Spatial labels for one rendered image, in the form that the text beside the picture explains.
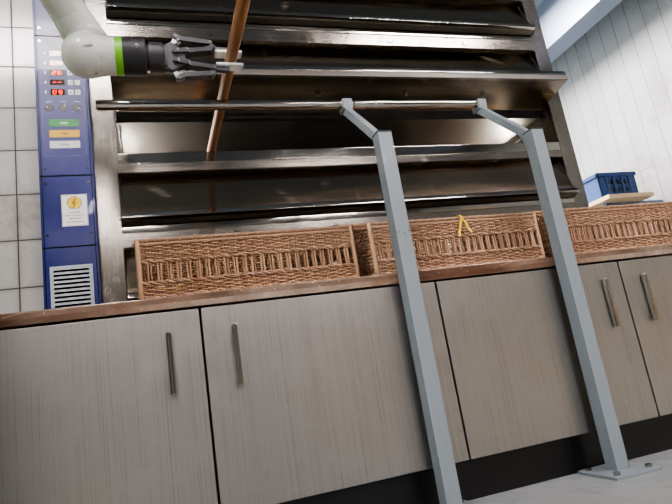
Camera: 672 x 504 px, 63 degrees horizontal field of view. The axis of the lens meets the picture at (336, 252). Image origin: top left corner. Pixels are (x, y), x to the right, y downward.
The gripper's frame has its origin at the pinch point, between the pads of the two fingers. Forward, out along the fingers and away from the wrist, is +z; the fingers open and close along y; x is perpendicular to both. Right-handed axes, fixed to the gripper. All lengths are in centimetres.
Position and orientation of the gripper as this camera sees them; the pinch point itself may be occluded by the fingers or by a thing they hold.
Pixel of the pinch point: (229, 60)
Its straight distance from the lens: 155.1
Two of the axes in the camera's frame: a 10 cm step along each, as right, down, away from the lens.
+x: 2.9, -2.6, -9.2
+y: 1.5, 9.6, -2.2
